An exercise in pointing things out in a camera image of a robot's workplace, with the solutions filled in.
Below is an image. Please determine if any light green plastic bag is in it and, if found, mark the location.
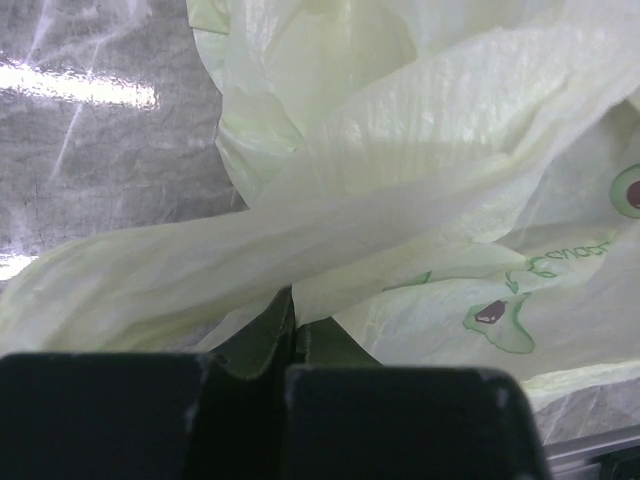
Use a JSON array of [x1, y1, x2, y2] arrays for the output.
[[1, 1, 639, 444]]

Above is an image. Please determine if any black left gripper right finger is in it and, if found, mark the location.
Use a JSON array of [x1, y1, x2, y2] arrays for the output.
[[279, 319, 551, 479]]

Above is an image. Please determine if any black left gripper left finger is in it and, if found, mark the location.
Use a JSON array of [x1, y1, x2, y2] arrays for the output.
[[1, 289, 295, 479]]

